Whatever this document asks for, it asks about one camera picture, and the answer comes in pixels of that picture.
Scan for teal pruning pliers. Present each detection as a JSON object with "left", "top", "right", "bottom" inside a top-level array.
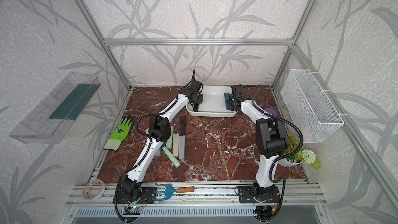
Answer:
[
  {"left": 229, "top": 93, "right": 234, "bottom": 111},
  {"left": 224, "top": 93, "right": 230, "bottom": 110}
]

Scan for black pruning pliers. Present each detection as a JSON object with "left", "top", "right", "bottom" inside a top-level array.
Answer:
[
  {"left": 179, "top": 116, "right": 187, "bottom": 136},
  {"left": 192, "top": 102, "right": 199, "bottom": 112}
]

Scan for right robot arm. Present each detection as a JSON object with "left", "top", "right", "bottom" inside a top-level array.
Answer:
[{"left": 225, "top": 85, "right": 304, "bottom": 203}]

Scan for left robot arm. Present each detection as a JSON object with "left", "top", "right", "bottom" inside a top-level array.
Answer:
[{"left": 115, "top": 79, "right": 203, "bottom": 202}]

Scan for white rectangular storage box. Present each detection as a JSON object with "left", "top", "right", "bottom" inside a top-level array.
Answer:
[{"left": 186, "top": 86, "right": 236, "bottom": 118}]

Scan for beige pruning pliers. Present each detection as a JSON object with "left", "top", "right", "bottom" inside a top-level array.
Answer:
[{"left": 173, "top": 133, "right": 179, "bottom": 158}]

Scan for grey-blue pruning pliers right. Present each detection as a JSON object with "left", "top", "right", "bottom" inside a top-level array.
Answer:
[{"left": 178, "top": 135, "right": 186, "bottom": 160}]

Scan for mint pruning pliers upright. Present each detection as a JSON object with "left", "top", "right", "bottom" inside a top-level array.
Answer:
[{"left": 166, "top": 126, "right": 174, "bottom": 150}]

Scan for purple pink silicone spatula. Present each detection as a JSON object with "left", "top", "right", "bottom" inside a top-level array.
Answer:
[{"left": 265, "top": 107, "right": 279, "bottom": 116}]

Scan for green gardening glove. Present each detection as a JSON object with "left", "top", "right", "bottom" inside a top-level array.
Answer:
[{"left": 104, "top": 116, "right": 134, "bottom": 151}]

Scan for potted artificial flower plant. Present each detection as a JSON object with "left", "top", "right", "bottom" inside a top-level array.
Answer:
[{"left": 278, "top": 134, "right": 322, "bottom": 170}]

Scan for blue garden hand fork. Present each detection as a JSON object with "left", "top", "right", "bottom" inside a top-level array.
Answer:
[{"left": 153, "top": 183, "right": 195, "bottom": 201}]

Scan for white wire mesh basket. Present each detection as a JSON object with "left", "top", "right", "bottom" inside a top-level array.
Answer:
[{"left": 281, "top": 68, "right": 344, "bottom": 144}]

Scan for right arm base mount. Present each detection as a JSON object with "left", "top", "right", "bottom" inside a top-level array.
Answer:
[{"left": 235, "top": 185, "right": 280, "bottom": 205}]

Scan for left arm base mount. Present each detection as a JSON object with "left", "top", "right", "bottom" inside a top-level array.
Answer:
[{"left": 113, "top": 187, "right": 157, "bottom": 205}]

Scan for clear plastic wall shelf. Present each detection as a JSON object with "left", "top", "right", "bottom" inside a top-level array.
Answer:
[{"left": 9, "top": 72, "right": 101, "bottom": 144}]

